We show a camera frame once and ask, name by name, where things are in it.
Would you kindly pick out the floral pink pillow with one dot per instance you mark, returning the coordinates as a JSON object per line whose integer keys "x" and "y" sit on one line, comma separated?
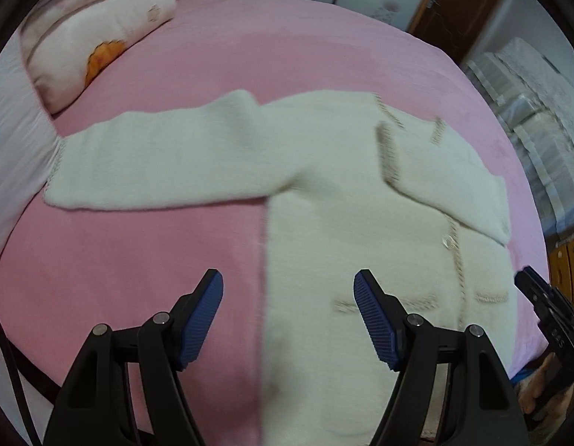
{"x": 96, "y": 23}

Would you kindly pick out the white knitted sweater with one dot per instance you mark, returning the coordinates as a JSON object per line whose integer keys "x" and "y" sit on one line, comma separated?
{"x": 314, "y": 195}

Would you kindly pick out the white flower print pillow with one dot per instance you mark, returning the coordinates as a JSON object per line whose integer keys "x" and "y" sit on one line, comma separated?
{"x": 17, "y": 158}

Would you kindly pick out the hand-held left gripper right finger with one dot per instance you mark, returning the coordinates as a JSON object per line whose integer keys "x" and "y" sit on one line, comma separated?
{"x": 375, "y": 320}

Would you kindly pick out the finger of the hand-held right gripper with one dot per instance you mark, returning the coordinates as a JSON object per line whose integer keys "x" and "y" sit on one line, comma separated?
{"x": 535, "y": 288}

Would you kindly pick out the wooden cabinet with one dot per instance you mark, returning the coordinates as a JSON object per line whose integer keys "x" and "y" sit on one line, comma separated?
{"x": 570, "y": 265}

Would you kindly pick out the brown wooden door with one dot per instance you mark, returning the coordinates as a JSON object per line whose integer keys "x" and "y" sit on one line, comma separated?
{"x": 458, "y": 4}

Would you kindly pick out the person's right hand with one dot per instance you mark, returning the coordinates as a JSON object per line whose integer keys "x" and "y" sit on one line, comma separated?
{"x": 533, "y": 385}

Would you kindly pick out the lace covered sofa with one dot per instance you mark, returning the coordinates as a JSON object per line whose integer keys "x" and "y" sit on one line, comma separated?
{"x": 542, "y": 116}

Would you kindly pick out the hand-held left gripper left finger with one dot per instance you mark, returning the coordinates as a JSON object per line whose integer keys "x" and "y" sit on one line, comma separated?
{"x": 203, "y": 316}

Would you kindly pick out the pink bed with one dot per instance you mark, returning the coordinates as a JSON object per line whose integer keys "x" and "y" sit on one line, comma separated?
{"x": 268, "y": 46}

